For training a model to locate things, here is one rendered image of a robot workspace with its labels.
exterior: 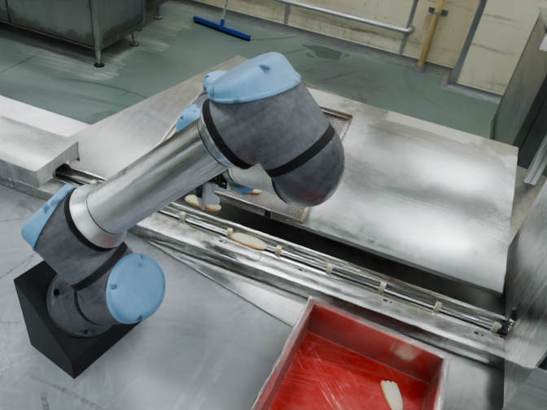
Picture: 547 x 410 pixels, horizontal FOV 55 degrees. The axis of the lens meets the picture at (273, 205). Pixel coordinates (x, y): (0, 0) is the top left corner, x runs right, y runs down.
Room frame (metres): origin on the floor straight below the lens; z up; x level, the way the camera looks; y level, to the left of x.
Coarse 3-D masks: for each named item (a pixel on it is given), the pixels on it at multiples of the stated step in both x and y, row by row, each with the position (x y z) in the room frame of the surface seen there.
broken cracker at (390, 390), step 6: (384, 384) 0.66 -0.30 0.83; (390, 384) 0.66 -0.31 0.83; (396, 384) 0.67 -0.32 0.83; (384, 390) 0.65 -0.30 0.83; (390, 390) 0.65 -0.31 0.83; (396, 390) 0.65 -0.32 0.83; (384, 396) 0.64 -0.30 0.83; (390, 396) 0.63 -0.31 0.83; (396, 396) 0.64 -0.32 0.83; (390, 402) 0.62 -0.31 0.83; (396, 402) 0.62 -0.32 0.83; (402, 402) 0.63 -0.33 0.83; (396, 408) 0.61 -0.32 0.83; (402, 408) 0.61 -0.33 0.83
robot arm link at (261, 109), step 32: (256, 64) 0.64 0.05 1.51; (288, 64) 0.66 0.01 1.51; (224, 96) 0.61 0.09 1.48; (256, 96) 0.60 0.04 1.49; (288, 96) 0.62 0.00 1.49; (192, 128) 0.64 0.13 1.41; (224, 128) 0.60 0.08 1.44; (256, 128) 0.59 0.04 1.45; (288, 128) 0.60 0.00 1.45; (320, 128) 0.62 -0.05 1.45; (160, 160) 0.62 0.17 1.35; (192, 160) 0.61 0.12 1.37; (224, 160) 0.60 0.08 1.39; (256, 160) 0.61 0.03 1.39; (288, 160) 0.59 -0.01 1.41; (64, 192) 0.64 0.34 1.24; (96, 192) 0.63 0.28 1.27; (128, 192) 0.60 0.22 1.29; (160, 192) 0.60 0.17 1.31; (32, 224) 0.59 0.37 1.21; (64, 224) 0.59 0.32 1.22; (96, 224) 0.60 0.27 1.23; (128, 224) 0.60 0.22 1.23; (64, 256) 0.58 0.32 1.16; (96, 256) 0.59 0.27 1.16
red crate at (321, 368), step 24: (312, 336) 0.76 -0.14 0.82; (312, 360) 0.70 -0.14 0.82; (336, 360) 0.71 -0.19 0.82; (360, 360) 0.72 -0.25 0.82; (288, 384) 0.63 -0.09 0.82; (312, 384) 0.64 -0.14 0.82; (336, 384) 0.65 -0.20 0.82; (360, 384) 0.66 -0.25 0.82; (408, 384) 0.68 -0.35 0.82; (288, 408) 0.57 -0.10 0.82; (312, 408) 0.58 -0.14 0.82; (336, 408) 0.59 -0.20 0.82; (360, 408) 0.60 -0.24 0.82; (384, 408) 0.61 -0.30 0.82; (408, 408) 0.62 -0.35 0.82
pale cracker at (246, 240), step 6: (234, 234) 1.03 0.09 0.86; (240, 234) 1.03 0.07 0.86; (246, 234) 1.03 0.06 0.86; (234, 240) 1.01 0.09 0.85; (240, 240) 1.01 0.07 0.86; (246, 240) 1.01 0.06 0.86; (252, 240) 1.01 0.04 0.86; (258, 240) 1.02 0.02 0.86; (252, 246) 0.99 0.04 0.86; (258, 246) 0.99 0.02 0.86; (264, 246) 1.00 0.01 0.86
